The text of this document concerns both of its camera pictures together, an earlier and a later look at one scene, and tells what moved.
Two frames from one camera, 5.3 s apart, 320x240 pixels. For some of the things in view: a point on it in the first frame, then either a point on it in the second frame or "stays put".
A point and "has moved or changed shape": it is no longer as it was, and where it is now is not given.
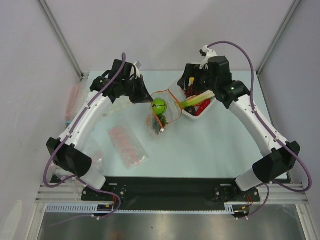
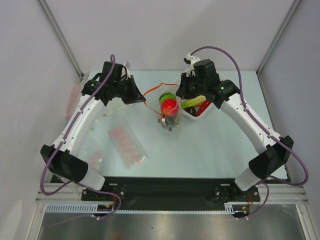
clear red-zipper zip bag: [165, 109] has moved or changed shape
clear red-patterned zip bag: [98, 161] stays put
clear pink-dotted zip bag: [132, 153] stays put
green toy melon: [159, 106] to [166, 95]
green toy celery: [197, 99] stays put
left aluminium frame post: [60, 37] stays put
